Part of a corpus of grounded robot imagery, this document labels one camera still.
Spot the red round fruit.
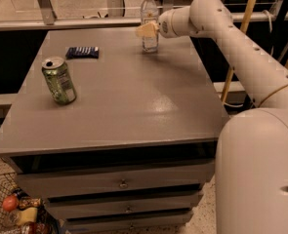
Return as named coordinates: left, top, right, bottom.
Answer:
left=2, top=195, right=19, bottom=212

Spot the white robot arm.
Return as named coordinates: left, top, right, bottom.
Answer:
left=136, top=0, right=288, bottom=234

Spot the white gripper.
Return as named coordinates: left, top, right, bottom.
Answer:
left=136, top=7, right=192, bottom=38

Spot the grey drawer cabinet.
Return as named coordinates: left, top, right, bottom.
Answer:
left=0, top=28, right=228, bottom=234

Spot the blue snack bar packet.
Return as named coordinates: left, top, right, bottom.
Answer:
left=65, top=47, right=99, bottom=59

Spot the green soda can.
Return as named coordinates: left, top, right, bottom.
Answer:
left=42, top=57, right=76, bottom=105

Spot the black wire basket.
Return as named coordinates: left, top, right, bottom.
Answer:
left=0, top=173, right=59, bottom=234

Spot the metal railing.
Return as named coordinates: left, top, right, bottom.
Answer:
left=0, top=12, right=288, bottom=31

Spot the wooden easel frame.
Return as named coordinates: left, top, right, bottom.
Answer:
left=221, top=0, right=288, bottom=103

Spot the clear plastic water bottle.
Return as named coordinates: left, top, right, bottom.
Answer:
left=141, top=0, right=159, bottom=53

